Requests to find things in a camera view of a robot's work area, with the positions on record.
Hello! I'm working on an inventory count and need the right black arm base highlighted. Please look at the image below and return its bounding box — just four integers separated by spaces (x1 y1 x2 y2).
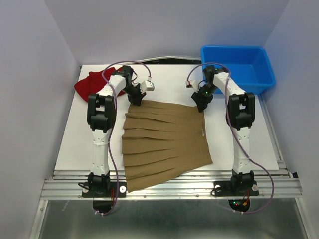
210 170 259 197

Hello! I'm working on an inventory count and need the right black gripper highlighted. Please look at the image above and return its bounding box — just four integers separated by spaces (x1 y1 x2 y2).
191 83 218 112

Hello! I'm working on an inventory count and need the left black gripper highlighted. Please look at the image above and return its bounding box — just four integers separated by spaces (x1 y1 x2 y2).
121 83 146 107

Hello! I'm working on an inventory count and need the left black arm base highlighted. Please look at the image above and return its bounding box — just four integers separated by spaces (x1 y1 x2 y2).
78 173 127 199

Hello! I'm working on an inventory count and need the red skirt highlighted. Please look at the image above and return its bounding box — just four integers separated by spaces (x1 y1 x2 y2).
74 67 126 103

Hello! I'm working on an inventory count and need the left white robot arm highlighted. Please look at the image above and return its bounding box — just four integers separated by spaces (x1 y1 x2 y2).
87 65 155 196

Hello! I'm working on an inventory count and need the aluminium mounting rail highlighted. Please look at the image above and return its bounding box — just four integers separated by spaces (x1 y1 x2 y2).
40 169 303 201

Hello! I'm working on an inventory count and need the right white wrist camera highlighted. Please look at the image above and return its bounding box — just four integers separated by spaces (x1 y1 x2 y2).
186 79 200 92

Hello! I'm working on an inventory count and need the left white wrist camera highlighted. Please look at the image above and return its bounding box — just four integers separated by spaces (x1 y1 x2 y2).
140 80 155 94

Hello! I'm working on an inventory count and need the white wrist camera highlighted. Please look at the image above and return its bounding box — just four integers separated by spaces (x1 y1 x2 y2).
186 79 200 92
140 80 155 94

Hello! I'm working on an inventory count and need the tan skirt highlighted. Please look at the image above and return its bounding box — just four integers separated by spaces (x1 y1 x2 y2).
122 101 213 192

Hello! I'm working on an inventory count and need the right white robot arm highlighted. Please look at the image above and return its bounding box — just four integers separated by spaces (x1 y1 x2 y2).
186 64 255 194

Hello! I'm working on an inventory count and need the blue plastic bin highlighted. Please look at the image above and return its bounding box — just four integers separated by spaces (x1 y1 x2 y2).
201 45 276 95

